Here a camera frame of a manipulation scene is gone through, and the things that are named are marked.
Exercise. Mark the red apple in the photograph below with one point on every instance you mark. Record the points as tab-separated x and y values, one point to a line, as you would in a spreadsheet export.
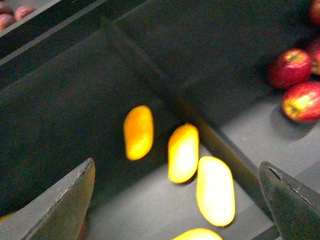
291	67
301	103

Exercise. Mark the yellow mango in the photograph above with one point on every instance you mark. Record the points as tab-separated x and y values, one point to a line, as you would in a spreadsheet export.
183	153
215	193
138	131

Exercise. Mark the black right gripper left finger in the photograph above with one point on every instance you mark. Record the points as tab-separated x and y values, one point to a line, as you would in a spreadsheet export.
58	213

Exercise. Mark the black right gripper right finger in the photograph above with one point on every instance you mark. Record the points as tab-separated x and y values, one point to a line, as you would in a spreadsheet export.
294	207

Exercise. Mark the black fruit tray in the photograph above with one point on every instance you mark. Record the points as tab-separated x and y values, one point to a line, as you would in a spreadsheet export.
73	108
207	60

